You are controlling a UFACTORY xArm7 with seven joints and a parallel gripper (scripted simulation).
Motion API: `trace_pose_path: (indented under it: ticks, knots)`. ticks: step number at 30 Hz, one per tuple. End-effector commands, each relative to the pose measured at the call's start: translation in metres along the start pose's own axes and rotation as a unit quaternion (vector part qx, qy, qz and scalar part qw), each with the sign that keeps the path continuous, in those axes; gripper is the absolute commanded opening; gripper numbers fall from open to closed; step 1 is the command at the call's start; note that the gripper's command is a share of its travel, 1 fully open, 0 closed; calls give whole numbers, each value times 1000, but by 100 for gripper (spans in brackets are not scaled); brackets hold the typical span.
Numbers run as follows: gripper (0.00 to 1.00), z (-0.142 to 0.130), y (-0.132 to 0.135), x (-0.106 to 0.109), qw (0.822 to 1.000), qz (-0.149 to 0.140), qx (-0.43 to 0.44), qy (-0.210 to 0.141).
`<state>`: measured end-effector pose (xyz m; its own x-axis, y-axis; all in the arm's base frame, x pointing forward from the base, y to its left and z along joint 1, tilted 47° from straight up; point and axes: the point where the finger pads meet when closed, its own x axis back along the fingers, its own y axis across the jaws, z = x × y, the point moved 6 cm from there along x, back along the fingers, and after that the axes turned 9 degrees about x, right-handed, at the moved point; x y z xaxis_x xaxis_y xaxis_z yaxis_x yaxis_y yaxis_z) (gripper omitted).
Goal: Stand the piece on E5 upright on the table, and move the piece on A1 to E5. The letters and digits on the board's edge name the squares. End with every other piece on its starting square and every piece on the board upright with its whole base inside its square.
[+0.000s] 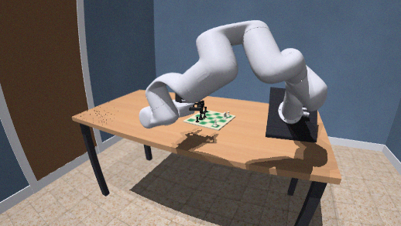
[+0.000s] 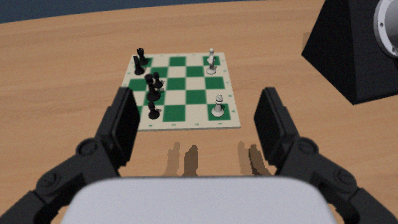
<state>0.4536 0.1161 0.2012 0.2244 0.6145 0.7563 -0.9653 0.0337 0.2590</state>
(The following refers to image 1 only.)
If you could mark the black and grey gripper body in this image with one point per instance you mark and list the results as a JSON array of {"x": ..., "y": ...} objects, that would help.
[{"x": 183, "y": 108}]

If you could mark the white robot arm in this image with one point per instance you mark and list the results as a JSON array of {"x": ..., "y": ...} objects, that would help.
[{"x": 217, "y": 66}]

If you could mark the green and cream chessboard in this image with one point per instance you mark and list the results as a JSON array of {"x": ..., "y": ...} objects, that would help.
[{"x": 208, "y": 122}]

